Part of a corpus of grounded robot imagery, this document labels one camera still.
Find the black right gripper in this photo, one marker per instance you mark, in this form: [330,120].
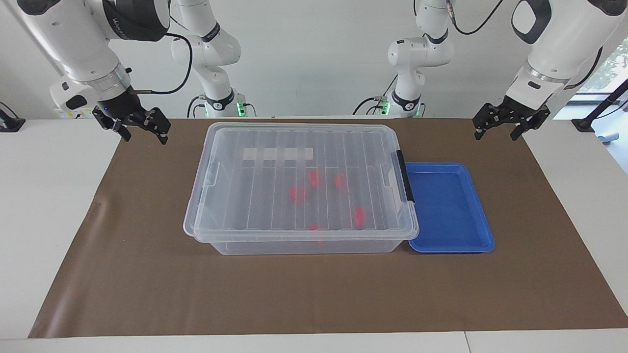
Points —
[120,110]

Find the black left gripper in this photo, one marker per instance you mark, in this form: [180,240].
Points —
[512,113]

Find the clear ribbed plastic lid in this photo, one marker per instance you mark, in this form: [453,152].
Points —
[230,196]

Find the red block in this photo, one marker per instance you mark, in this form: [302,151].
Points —
[298,193]
[314,178]
[340,182]
[359,216]
[313,227]

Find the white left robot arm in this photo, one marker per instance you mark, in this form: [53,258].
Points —
[564,39]

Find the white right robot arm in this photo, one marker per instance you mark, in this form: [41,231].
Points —
[73,44]

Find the blue plastic tray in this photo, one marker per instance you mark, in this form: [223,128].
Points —
[449,211]

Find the clear plastic storage box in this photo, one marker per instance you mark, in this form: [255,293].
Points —
[294,246]

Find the white power strip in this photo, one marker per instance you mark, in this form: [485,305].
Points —
[73,114]

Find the black tripod stand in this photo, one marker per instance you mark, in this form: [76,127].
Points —
[584,125]

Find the pale blue cylinder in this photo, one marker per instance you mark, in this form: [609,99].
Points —
[608,136]

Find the window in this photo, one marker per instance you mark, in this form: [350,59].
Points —
[611,68]

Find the black stand foot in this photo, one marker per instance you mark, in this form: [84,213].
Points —
[10,125]

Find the brown table mat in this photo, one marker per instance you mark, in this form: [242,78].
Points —
[147,294]

